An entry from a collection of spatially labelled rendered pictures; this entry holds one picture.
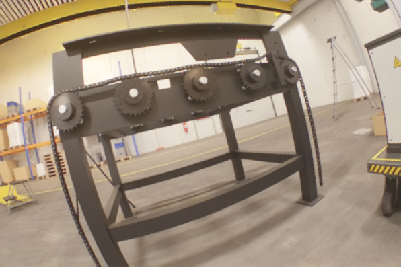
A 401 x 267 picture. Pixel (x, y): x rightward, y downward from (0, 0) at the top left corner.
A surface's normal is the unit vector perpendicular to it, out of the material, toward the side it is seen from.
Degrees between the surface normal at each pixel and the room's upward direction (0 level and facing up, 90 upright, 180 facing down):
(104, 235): 90
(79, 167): 90
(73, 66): 90
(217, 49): 90
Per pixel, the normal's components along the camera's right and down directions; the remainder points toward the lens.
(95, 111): 0.33, -0.13
